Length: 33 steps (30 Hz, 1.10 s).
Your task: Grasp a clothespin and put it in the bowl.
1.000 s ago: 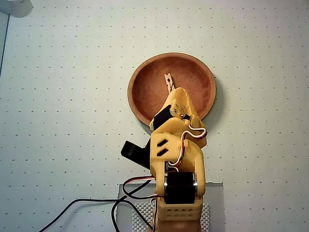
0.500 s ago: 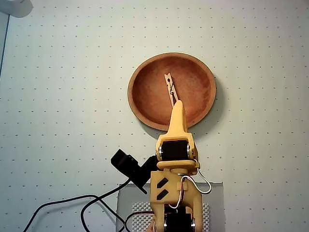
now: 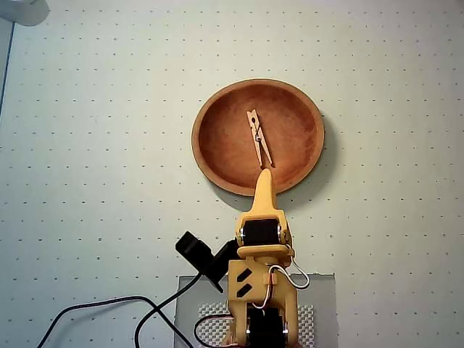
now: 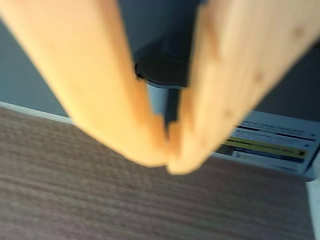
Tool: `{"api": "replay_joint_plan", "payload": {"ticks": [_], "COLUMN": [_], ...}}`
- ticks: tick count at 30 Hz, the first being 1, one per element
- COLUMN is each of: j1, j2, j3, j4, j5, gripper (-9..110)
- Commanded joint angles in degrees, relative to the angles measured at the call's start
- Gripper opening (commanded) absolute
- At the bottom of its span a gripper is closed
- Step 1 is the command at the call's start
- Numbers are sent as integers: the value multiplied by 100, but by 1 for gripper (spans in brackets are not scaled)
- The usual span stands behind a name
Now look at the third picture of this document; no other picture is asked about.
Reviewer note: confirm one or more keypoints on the yellow gripper black servo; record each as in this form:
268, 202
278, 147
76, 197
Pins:
262, 233

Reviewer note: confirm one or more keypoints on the wooden clothespin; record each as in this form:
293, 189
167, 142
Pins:
253, 121

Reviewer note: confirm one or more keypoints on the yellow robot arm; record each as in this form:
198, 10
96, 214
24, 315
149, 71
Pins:
279, 301

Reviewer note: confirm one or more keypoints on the brown wooden bowl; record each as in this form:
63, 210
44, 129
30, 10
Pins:
224, 145

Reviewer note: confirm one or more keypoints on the white mesh mat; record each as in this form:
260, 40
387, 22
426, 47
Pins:
306, 322

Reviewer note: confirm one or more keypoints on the white plastic object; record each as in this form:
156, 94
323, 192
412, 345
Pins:
25, 12

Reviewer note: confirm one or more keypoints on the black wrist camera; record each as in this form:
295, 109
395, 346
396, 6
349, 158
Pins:
192, 248

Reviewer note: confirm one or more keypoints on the grey base plate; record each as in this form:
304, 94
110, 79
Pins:
319, 290

